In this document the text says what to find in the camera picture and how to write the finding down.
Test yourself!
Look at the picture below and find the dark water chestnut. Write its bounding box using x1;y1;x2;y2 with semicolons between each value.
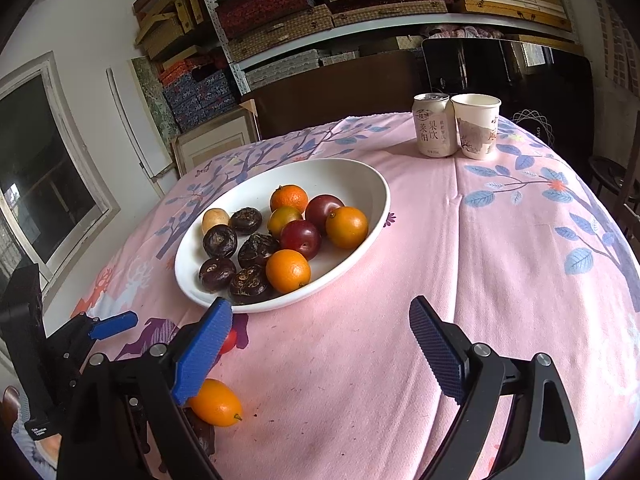
203;224;238;258
198;257;236;292
229;266;273;304
238;233;280;269
229;207;262;235

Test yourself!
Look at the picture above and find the orange kumquat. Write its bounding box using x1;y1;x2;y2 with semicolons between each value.
266;249;311;294
188;378;243;427
326;206;369;249

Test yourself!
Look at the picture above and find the pale orange loquat fruit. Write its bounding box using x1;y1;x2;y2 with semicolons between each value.
201;208;230;235

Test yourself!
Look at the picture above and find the red cherry tomato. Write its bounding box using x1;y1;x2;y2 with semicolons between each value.
280;220;321;260
304;194;345;235
219;328;238;356

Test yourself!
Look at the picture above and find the dark window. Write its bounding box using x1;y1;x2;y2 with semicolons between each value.
0;52;119;289

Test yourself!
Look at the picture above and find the yellow-orange cherry tomato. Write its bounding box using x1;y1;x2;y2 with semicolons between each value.
267;206;303;240

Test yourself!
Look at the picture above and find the small orange tangerine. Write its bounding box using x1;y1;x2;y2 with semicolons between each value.
270;184;309;214

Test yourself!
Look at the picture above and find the white oval plate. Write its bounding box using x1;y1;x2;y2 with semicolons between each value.
175;158;390;313

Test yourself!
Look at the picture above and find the framed picture leaning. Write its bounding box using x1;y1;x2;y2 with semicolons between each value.
171;99;260;177

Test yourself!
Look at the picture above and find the white paper cup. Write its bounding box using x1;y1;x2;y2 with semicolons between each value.
451;93;501;160

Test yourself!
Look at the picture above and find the dark wooden chair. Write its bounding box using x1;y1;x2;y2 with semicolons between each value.
589;119;640;240

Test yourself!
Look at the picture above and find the stack of patterned boxes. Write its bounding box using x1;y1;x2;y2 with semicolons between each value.
160;60;236;133

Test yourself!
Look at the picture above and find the dark wooden cabinet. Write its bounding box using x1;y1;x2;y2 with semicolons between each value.
242;50;426;139

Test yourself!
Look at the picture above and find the metal storage shelf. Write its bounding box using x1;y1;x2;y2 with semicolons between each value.
204;0;578;94

